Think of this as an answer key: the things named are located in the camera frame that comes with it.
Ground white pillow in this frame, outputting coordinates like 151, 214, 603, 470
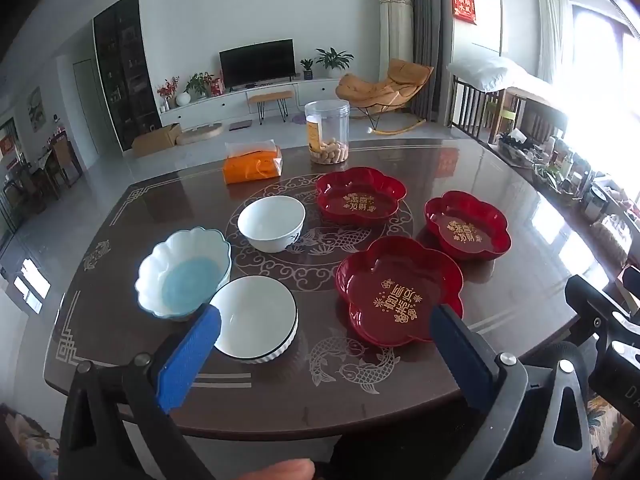
446, 56, 531, 92

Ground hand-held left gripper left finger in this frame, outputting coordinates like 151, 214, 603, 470
60, 304, 223, 480

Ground white ribbed bowl black rim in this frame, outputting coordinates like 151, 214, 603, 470
209, 276, 299, 365

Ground bag of biscuits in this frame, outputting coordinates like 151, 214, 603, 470
590, 214, 632, 267

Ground plain white bowl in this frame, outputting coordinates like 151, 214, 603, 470
237, 196, 306, 253

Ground clear plastic snack jar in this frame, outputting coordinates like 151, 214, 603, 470
304, 100, 351, 166

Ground red flower-shaped plate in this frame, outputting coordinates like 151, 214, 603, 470
335, 236, 464, 348
424, 190, 510, 261
316, 167, 407, 226

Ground white jar black lid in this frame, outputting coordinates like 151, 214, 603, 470
582, 185, 609, 224

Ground low brown side table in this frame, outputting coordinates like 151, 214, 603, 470
482, 130, 640, 281

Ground large leafy potted plant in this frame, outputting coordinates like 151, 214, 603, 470
315, 47, 354, 81

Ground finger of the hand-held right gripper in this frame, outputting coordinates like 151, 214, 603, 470
619, 265, 640, 313
565, 275, 635, 341

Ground orange tissue pack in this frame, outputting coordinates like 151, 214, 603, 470
222, 141, 283, 186

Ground wooden dining table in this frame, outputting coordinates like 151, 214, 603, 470
0, 152, 56, 211

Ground floral printed blanket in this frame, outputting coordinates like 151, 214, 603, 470
0, 405, 61, 480

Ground wooden bench black legs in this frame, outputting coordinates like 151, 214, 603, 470
247, 91, 294, 124

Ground white door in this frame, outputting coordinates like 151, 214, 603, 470
72, 58, 113, 171

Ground wooden dining chair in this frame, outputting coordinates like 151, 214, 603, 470
50, 132, 83, 186

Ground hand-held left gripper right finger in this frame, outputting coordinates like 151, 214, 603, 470
430, 304, 598, 480

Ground white sheer curtain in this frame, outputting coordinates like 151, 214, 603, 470
537, 0, 571, 86

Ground red flowers in vase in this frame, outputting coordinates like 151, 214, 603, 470
157, 77, 180, 111

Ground orange rocking chair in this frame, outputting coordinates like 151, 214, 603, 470
335, 58, 435, 136

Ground cardboard box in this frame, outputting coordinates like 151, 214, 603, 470
131, 124, 182, 158

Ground grey curtain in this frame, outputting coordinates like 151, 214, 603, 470
397, 0, 453, 123

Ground round beige floor cushion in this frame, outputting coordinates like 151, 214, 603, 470
178, 123, 224, 145

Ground person's left hand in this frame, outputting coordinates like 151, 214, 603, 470
232, 460, 317, 480

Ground white television cabinet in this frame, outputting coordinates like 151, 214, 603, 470
159, 79, 351, 131

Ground black glass display cabinet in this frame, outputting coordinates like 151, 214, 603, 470
93, 0, 162, 152

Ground bushy green potted plant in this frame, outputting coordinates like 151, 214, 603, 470
185, 72, 215, 99

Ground black television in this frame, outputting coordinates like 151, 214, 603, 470
219, 39, 296, 92

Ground framed wall painting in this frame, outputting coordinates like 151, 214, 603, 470
27, 86, 47, 132

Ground cloth-covered standing air conditioner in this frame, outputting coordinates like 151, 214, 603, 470
378, 0, 415, 76

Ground blue scalloped bowl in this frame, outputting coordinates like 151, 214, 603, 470
135, 227, 232, 322

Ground wooden railed crib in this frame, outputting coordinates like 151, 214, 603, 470
450, 72, 568, 146

